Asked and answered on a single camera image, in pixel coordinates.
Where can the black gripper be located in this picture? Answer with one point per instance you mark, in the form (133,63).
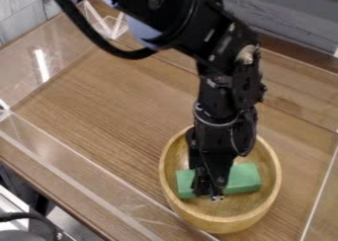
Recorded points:
(216,140)

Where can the green rectangular block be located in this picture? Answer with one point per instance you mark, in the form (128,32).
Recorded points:
(243,181)

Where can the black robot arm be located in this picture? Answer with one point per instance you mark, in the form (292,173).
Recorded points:
(199,29)

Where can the brown wooden bowl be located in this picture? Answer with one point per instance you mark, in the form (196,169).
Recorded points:
(239,210)

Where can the clear acrylic tray wall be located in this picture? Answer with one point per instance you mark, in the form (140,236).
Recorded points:
(96,197)

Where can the clear acrylic corner bracket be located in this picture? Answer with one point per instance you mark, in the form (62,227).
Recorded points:
(108,26)

